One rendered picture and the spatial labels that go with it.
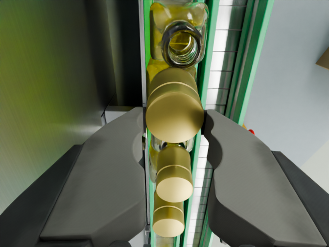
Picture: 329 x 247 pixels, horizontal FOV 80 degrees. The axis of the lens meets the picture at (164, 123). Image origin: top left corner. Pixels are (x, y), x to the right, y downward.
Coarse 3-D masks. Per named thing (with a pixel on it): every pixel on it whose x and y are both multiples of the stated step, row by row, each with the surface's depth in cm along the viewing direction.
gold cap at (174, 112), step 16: (160, 80) 12; (176, 80) 12; (192, 80) 14; (160, 96) 10; (176, 96) 10; (192, 96) 10; (160, 112) 11; (176, 112) 11; (192, 112) 11; (160, 128) 11; (176, 128) 11; (192, 128) 11
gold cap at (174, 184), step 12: (168, 156) 19; (180, 156) 19; (168, 168) 18; (180, 168) 18; (156, 180) 18; (168, 180) 17; (180, 180) 17; (168, 192) 18; (180, 192) 18; (192, 192) 18
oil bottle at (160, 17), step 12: (156, 12) 17; (168, 12) 17; (180, 12) 17; (192, 12) 17; (204, 12) 17; (156, 24) 17; (192, 24) 17; (204, 24) 17; (156, 36) 18; (180, 36) 20; (204, 36) 18; (156, 48) 18; (180, 48) 21; (204, 48) 19; (156, 60) 20
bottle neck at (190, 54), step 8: (168, 24) 17; (176, 24) 13; (184, 24) 13; (168, 32) 13; (176, 32) 13; (184, 32) 13; (192, 32) 13; (168, 40) 13; (192, 40) 15; (200, 40) 13; (168, 48) 14; (192, 48) 15; (200, 48) 13; (168, 56) 14; (176, 56) 15; (184, 56) 15; (192, 56) 14; (200, 56) 14; (168, 64) 14; (176, 64) 14; (184, 64) 14; (192, 64) 14
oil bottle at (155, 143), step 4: (152, 136) 24; (152, 140) 25; (156, 140) 24; (160, 140) 23; (188, 140) 24; (192, 140) 24; (152, 144) 25; (156, 144) 24; (160, 144) 24; (188, 144) 24; (192, 144) 25; (156, 148) 24; (160, 148) 24; (188, 148) 24
